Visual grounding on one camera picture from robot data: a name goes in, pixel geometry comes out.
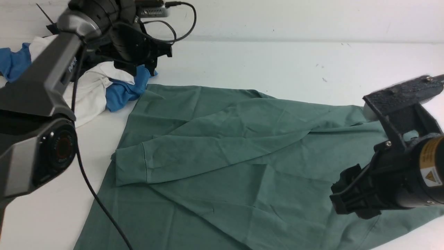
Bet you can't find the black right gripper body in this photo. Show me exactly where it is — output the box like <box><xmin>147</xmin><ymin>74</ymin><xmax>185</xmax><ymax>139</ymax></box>
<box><xmin>330</xmin><ymin>141</ymin><xmax>424</xmax><ymax>219</ymax></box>

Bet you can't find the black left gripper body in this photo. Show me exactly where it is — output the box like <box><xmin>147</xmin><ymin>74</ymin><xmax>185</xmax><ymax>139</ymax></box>
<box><xmin>104</xmin><ymin>0</ymin><xmax>172</xmax><ymax>66</ymax></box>

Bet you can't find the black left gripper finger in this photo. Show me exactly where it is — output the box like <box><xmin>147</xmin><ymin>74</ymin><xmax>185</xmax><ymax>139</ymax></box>
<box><xmin>144</xmin><ymin>59</ymin><xmax>157</xmax><ymax>76</ymax></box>
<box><xmin>105</xmin><ymin>57</ymin><xmax>137</xmax><ymax>77</ymax></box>

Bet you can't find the green long-sleeved shirt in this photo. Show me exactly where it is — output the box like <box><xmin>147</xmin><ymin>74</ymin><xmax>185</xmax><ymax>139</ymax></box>
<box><xmin>73</xmin><ymin>83</ymin><xmax>444</xmax><ymax>250</ymax></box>

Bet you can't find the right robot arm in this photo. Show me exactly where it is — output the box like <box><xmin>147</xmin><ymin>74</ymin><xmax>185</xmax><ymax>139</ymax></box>
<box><xmin>330</xmin><ymin>134</ymin><xmax>444</xmax><ymax>219</ymax></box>

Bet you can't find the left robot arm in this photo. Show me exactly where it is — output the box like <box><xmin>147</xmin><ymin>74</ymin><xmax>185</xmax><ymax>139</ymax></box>
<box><xmin>0</xmin><ymin>0</ymin><xmax>172</xmax><ymax>219</ymax></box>

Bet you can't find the dark grey shirt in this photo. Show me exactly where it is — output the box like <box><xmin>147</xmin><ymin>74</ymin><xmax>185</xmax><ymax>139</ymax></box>
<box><xmin>80</xmin><ymin>37</ymin><xmax>112</xmax><ymax>75</ymax></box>

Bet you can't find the white shirt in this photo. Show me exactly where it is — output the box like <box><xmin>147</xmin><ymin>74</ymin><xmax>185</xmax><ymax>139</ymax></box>
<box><xmin>0</xmin><ymin>35</ymin><xmax>136</xmax><ymax>128</ymax></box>

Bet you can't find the blue shirt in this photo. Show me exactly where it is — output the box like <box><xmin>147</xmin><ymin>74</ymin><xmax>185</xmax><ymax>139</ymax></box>
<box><xmin>7</xmin><ymin>64</ymin><xmax>152</xmax><ymax>112</ymax></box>

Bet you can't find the black left camera cable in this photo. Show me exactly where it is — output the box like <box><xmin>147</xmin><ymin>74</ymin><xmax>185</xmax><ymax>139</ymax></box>
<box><xmin>71</xmin><ymin>2</ymin><xmax>197</xmax><ymax>250</ymax></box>

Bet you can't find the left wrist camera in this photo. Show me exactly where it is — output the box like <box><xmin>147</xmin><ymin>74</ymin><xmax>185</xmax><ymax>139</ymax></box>
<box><xmin>135</xmin><ymin>0</ymin><xmax>169</xmax><ymax>18</ymax></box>

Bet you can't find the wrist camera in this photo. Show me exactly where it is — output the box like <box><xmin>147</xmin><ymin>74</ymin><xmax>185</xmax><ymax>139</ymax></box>
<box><xmin>363</xmin><ymin>75</ymin><xmax>443</xmax><ymax>152</ymax></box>
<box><xmin>135</xmin><ymin>0</ymin><xmax>169</xmax><ymax>18</ymax></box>

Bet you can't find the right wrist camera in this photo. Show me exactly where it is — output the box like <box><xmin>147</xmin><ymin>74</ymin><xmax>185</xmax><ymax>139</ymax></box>
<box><xmin>363</xmin><ymin>75</ymin><xmax>443</xmax><ymax>152</ymax></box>

